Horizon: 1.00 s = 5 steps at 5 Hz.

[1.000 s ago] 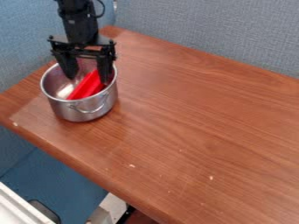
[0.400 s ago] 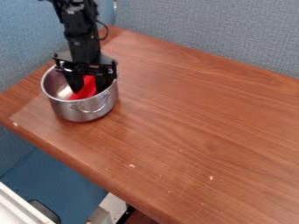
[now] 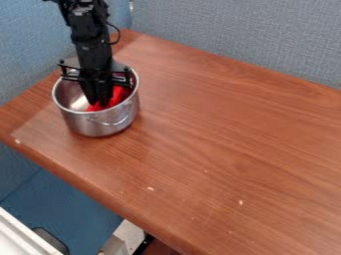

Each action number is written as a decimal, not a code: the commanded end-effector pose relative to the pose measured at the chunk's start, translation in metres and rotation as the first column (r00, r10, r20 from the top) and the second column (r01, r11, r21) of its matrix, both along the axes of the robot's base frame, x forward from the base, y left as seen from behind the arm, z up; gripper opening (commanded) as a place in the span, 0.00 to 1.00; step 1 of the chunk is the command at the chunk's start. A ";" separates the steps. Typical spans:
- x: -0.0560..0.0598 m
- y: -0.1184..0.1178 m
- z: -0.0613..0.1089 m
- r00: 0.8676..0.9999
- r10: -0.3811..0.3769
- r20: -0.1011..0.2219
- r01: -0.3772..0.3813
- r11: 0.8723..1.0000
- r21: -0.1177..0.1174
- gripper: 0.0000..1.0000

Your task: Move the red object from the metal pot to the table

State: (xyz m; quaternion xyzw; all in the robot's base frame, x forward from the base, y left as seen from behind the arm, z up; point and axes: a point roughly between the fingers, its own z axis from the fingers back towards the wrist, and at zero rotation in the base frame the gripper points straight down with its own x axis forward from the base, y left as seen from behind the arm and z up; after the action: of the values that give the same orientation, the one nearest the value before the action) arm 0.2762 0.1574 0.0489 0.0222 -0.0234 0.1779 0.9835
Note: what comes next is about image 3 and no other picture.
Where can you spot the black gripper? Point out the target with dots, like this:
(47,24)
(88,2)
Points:
(96,72)

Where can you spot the red block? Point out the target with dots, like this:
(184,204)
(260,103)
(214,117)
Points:
(112,98)

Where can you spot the metal pot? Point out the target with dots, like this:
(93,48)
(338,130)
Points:
(104,122)

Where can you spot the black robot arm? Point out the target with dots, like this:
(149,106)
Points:
(85,14)

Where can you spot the white furniture edge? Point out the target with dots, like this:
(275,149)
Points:
(18,240)

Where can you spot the white table leg bracket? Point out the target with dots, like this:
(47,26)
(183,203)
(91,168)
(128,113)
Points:
(124,240)

